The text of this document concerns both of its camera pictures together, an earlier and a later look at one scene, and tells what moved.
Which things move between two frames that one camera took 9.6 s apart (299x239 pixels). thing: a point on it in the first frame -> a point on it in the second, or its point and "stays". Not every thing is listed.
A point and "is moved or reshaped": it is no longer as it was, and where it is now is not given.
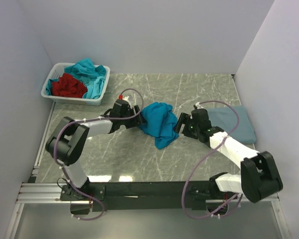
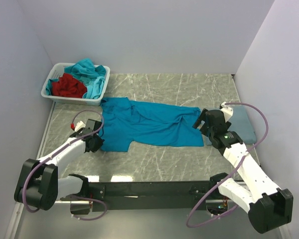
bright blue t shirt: (161, 123) is moved or reshaped
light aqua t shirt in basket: (94, 89) stays
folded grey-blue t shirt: (225, 118) stays
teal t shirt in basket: (84, 70) stays
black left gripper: (138, 118) -> (99, 143)
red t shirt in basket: (68, 86) stays
